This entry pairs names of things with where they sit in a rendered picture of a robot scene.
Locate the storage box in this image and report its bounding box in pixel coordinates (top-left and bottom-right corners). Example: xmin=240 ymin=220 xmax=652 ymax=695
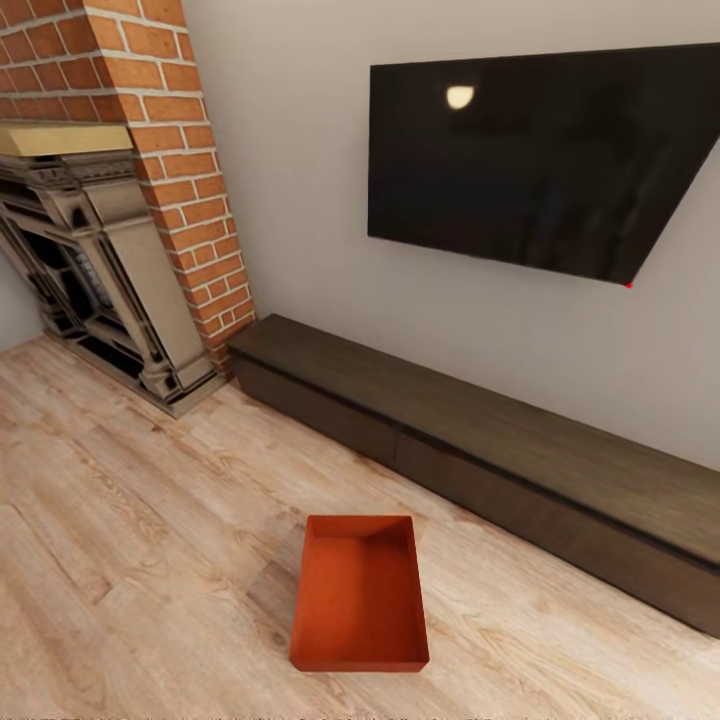
xmin=289 ymin=515 xmax=429 ymax=672

